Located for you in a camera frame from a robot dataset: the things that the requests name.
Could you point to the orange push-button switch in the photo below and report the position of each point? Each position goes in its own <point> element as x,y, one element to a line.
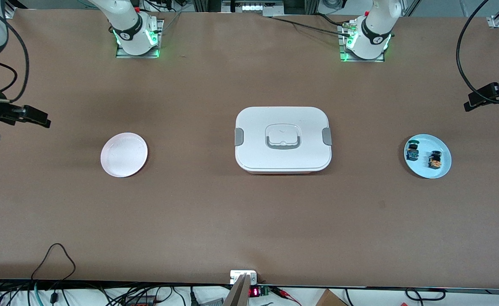
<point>435,160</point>

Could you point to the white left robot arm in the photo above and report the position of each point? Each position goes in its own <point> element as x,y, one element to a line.
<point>375,29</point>

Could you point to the light blue round plate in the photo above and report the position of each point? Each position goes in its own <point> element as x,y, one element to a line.
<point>438,144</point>

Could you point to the sushi piece with green top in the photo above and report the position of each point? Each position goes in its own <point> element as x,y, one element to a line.
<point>412,151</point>

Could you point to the pink round plate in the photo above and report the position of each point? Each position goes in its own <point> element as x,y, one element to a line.
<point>124,155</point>

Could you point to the white lidded box grey clips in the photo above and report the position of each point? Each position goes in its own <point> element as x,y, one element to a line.
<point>253,153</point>

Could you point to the grey equipment box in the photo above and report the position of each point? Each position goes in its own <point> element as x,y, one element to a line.
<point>253,7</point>

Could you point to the brown cardboard box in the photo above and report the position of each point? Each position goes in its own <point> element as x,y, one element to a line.
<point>330,298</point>

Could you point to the red clip leads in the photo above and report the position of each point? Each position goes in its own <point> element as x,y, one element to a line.
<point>285,294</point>

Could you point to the red digit display module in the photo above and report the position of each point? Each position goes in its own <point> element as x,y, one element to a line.
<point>254,292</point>

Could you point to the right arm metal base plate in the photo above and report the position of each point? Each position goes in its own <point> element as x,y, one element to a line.
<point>124,53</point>

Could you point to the aluminium frame post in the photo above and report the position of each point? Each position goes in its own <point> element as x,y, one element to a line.
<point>8,10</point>

